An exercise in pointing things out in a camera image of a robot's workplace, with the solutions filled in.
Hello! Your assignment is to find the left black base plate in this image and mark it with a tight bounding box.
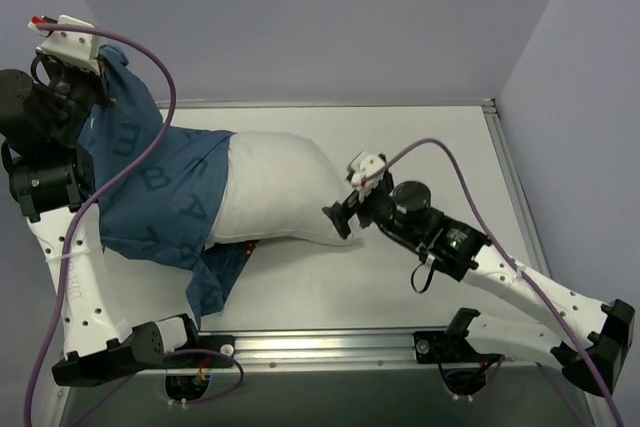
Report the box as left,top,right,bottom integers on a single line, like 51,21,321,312
164,335,235,369

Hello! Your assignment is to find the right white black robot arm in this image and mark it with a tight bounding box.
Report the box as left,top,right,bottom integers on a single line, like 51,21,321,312
322,174,635,397

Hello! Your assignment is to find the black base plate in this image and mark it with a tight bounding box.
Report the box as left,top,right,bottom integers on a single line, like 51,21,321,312
164,335,235,369
413,330,501,364

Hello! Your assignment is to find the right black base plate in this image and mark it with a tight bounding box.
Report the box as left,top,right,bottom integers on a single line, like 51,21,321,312
413,330,501,364

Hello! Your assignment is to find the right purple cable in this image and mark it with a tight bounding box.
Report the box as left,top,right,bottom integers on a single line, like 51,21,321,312
359,139,626,427

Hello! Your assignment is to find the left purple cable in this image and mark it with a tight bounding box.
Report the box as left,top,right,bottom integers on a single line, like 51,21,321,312
22,19,245,427

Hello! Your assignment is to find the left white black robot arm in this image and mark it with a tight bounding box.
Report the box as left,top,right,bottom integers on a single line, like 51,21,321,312
1,47,202,387

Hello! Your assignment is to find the white pillow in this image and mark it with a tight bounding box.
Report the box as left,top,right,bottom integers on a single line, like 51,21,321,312
206,132,362,247

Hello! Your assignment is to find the purple cable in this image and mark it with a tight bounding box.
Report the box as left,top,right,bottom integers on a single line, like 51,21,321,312
359,139,626,427
22,19,245,427

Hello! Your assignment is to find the blue cartoon print pillowcase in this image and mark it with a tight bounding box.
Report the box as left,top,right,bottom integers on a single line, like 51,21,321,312
78,45,251,319

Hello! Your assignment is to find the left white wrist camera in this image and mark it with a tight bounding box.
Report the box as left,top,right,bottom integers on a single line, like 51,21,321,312
28,15,101,76

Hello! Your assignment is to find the aluminium front rail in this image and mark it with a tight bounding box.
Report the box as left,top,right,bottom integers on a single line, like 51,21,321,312
53,329,597,377

